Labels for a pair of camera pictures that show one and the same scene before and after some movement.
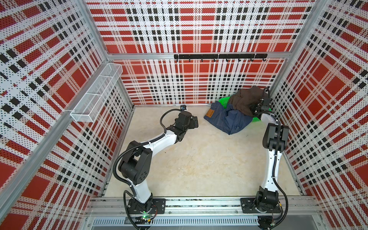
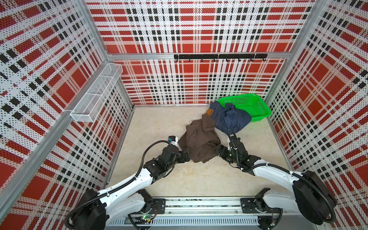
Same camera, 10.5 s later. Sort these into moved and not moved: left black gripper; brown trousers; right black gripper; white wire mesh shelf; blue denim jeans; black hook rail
Moved: right black gripper; left black gripper; brown trousers
Not moved: white wire mesh shelf; black hook rail; blue denim jeans
